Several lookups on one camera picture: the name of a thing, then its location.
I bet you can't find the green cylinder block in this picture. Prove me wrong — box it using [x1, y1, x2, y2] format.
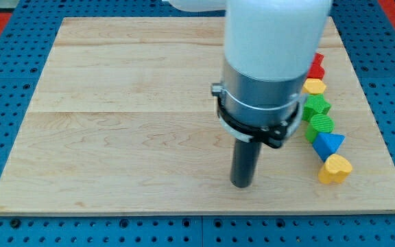
[305, 114, 335, 143]

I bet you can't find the green star block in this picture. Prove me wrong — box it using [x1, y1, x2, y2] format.
[302, 94, 332, 122]

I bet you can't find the yellow hexagon block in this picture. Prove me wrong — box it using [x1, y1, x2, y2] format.
[302, 78, 326, 95]

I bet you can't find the light wooden board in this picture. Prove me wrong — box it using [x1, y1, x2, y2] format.
[0, 17, 395, 217]

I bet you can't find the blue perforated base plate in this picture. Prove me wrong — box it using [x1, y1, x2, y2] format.
[0, 0, 395, 246]

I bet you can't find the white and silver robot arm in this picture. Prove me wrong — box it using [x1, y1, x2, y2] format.
[169, 0, 333, 127]

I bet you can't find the yellow heart block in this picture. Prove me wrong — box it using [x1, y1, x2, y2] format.
[318, 154, 352, 184]

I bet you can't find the red block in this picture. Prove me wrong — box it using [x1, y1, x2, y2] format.
[307, 53, 325, 80]

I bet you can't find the black cylindrical pointer tool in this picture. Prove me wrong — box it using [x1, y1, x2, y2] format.
[230, 139, 262, 188]

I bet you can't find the black clamp ring bracket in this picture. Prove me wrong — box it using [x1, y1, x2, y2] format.
[211, 83, 308, 149]

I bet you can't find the blue triangle block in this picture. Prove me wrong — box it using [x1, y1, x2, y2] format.
[313, 132, 345, 162]

